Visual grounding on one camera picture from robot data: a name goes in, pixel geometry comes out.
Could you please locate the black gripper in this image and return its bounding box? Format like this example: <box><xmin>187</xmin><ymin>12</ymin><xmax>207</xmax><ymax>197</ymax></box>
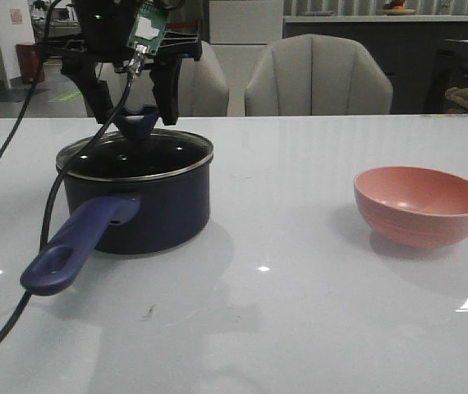
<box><xmin>40</xmin><ymin>1</ymin><xmax>202</xmax><ymax>126</ymax></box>

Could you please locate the glass lid with blue knob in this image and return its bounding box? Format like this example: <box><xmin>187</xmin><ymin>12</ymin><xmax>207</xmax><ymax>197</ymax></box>
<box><xmin>56</xmin><ymin>105</ymin><xmax>213</xmax><ymax>182</ymax></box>

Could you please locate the pink plastic bowl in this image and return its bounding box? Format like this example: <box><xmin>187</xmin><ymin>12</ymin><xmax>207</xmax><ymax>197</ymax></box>
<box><xmin>354</xmin><ymin>166</ymin><xmax>468</xmax><ymax>249</ymax></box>

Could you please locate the green circuit board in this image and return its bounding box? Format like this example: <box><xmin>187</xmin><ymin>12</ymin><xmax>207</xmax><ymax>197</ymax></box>
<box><xmin>127</xmin><ymin>1</ymin><xmax>168</xmax><ymax>56</ymax></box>

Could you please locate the left grey upholstered chair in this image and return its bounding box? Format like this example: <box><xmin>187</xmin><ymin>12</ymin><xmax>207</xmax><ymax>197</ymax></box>
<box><xmin>95</xmin><ymin>41</ymin><xmax>229</xmax><ymax>117</ymax></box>

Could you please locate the grey upholstered chair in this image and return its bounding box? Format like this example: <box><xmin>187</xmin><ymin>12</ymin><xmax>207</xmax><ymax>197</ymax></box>
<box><xmin>244</xmin><ymin>34</ymin><xmax>393</xmax><ymax>117</ymax></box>
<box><xmin>95</xmin><ymin>41</ymin><xmax>229</xmax><ymax>117</ymax></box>

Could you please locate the red trash bin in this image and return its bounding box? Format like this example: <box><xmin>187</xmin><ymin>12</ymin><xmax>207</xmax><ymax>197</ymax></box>
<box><xmin>16</xmin><ymin>43</ymin><xmax>45</xmax><ymax>84</ymax></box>

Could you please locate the dark blue saucepan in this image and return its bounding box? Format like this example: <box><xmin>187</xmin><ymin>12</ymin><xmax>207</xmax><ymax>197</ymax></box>
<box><xmin>19</xmin><ymin>130</ymin><xmax>214</xmax><ymax>296</ymax></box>

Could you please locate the white cabinet block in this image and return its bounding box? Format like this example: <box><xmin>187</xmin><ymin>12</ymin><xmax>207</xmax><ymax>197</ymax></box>
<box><xmin>209</xmin><ymin>1</ymin><xmax>283</xmax><ymax>44</ymax></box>

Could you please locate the right grey upholstered chair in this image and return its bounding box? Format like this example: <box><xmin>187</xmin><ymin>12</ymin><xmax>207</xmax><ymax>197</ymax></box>
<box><xmin>244</xmin><ymin>34</ymin><xmax>393</xmax><ymax>117</ymax></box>

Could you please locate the fruit plate on counter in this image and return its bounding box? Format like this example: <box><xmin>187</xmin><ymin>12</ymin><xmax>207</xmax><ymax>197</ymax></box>
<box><xmin>379</xmin><ymin>0</ymin><xmax>415</xmax><ymax>16</ymax></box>

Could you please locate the dark kitchen counter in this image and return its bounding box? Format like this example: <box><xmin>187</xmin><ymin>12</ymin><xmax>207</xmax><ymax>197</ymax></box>
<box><xmin>282</xmin><ymin>15</ymin><xmax>468</xmax><ymax>114</ymax></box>

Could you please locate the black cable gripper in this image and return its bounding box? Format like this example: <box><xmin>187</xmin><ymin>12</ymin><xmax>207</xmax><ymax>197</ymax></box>
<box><xmin>0</xmin><ymin>0</ymin><xmax>153</xmax><ymax>373</ymax></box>

